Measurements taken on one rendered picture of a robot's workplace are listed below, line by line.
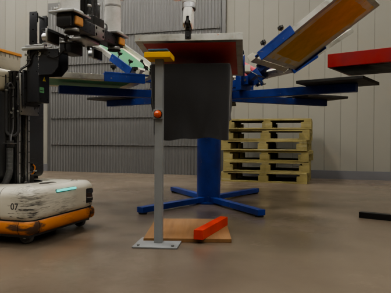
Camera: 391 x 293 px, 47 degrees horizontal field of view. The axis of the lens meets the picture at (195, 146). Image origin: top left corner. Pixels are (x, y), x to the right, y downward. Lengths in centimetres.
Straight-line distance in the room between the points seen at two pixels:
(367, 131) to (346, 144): 33
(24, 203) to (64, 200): 29
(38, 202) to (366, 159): 515
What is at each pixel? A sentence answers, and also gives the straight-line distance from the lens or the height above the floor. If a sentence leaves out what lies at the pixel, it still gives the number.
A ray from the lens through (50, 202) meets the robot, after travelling 247.
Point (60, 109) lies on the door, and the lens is 805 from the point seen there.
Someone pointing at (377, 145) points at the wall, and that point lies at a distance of 674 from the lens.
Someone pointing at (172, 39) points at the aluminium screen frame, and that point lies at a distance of 250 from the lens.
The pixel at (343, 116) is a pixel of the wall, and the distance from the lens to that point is 673.
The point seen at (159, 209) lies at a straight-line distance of 228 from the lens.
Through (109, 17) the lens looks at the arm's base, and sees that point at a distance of 273.
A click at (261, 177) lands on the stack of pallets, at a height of 6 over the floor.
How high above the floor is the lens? 51
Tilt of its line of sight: 1 degrees down
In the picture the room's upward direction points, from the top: straight up
